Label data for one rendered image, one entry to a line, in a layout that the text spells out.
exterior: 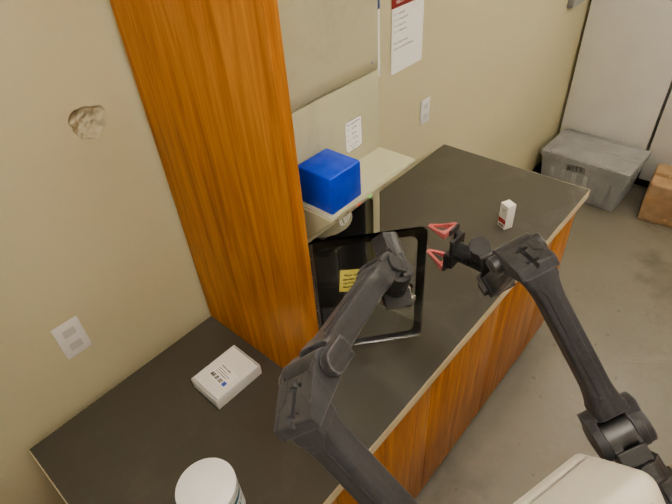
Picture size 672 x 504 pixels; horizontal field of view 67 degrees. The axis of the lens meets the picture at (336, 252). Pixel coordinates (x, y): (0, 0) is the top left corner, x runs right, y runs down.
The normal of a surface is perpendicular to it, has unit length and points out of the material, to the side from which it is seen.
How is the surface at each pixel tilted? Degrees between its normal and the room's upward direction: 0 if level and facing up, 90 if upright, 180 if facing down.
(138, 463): 0
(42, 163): 90
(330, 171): 0
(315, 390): 50
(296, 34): 90
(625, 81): 90
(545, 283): 56
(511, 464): 0
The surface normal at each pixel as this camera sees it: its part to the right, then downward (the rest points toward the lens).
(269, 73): -0.66, 0.51
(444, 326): -0.06, -0.77
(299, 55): 0.75, 0.39
